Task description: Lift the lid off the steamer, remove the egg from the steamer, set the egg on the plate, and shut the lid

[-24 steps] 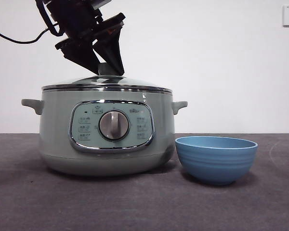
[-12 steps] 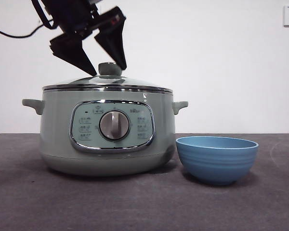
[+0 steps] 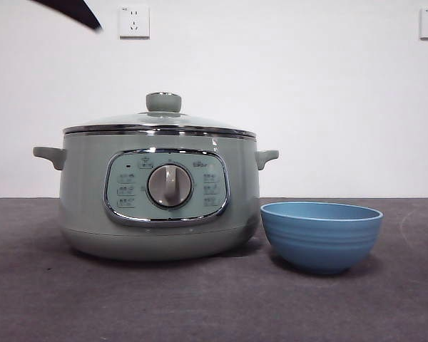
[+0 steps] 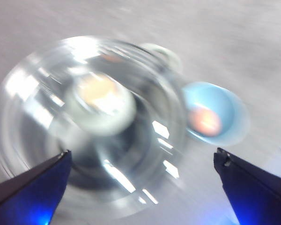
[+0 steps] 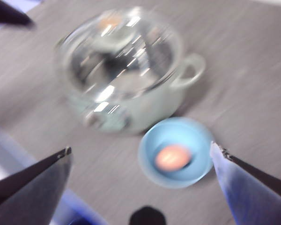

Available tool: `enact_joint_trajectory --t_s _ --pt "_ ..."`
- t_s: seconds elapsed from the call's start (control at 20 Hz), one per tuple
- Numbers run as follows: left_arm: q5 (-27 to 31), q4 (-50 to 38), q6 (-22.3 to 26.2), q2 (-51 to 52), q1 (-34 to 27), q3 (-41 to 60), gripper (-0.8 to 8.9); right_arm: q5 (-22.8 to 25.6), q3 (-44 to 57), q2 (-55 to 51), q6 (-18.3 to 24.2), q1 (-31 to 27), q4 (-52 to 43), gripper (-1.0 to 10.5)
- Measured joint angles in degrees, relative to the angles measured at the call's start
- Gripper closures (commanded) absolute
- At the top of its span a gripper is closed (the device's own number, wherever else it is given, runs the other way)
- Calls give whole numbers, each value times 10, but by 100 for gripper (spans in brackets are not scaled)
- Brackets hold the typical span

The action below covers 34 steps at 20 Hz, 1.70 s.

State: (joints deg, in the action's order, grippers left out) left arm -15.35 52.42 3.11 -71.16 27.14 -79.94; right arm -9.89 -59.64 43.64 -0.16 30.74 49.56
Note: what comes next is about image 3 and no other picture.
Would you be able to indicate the glass lid with green knob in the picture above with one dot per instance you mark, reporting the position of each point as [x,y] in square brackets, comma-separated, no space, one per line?
[163,103]

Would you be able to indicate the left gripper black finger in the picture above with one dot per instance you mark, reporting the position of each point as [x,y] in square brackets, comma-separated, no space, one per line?
[75,9]

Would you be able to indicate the pale green electric steamer pot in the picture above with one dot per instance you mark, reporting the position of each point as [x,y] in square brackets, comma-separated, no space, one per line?
[85,178]

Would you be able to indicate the blue ribbed bowl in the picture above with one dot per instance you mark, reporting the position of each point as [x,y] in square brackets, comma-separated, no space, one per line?
[321,242]

